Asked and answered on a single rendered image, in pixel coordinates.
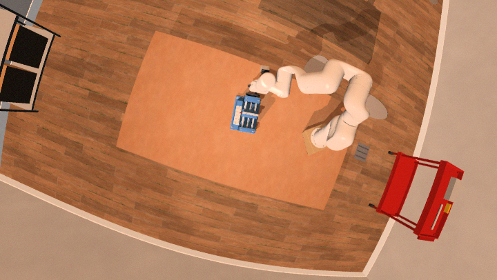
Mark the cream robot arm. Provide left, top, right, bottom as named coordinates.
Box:
left=253, top=59, right=373, bottom=150

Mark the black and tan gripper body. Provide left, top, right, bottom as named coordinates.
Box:
left=249, top=81, right=269, bottom=94

